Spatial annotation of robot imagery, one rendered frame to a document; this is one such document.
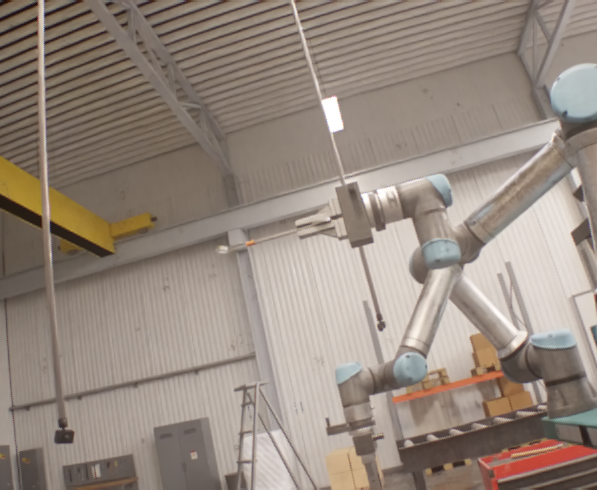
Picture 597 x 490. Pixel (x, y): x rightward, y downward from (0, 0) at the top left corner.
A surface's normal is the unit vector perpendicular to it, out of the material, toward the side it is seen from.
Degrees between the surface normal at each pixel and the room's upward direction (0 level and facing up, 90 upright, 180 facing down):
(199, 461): 90
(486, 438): 90
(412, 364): 90
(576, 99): 83
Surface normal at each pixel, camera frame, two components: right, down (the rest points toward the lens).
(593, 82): -0.62, -0.26
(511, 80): -0.20, -0.28
